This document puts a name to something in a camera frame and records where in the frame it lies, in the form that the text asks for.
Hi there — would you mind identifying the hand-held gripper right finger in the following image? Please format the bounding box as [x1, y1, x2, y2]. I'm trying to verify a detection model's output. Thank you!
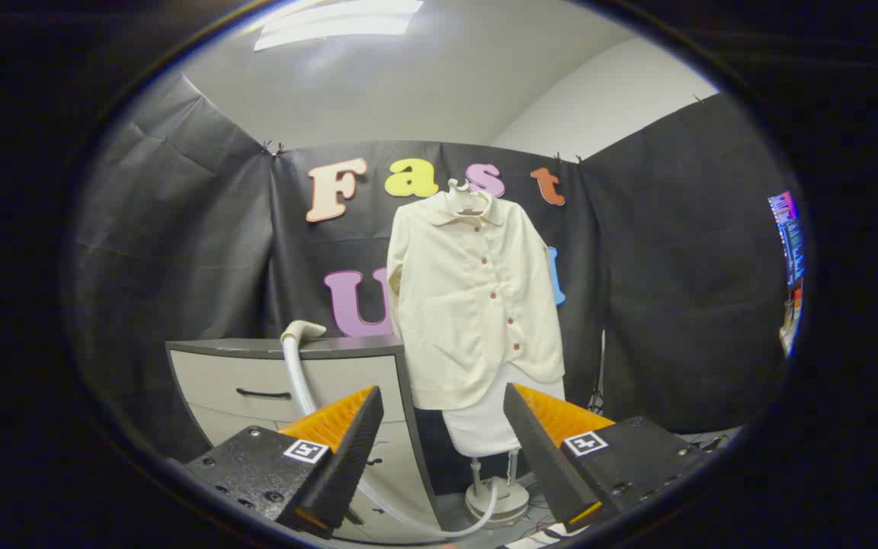
[503, 383, 714, 535]

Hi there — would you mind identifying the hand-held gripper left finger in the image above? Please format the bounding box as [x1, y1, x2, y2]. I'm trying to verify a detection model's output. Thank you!
[184, 385, 385, 541]

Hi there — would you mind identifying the cream button-up shirt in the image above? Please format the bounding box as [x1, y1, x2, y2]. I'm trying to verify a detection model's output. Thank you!
[386, 189, 566, 411]

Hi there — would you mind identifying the white round steamer base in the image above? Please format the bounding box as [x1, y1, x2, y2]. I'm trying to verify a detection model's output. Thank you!
[464, 450, 531, 527]

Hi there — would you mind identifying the white clothes hanger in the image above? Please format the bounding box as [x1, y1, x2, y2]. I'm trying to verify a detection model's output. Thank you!
[447, 178, 489, 216]

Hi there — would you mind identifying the grey drawer cabinet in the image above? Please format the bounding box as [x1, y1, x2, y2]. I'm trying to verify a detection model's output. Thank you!
[166, 335, 444, 544]

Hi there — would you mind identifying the black tripod stand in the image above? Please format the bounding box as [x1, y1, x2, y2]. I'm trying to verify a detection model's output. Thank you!
[588, 328, 609, 414]

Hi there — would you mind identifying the black backdrop cloth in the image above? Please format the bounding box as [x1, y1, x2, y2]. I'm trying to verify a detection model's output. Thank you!
[73, 72, 790, 493]

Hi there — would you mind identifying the computer monitor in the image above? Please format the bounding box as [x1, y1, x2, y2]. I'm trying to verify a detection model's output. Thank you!
[767, 189, 806, 287]

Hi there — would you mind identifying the ceiling light panel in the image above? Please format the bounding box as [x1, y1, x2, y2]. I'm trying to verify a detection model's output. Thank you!
[254, 0, 425, 53]

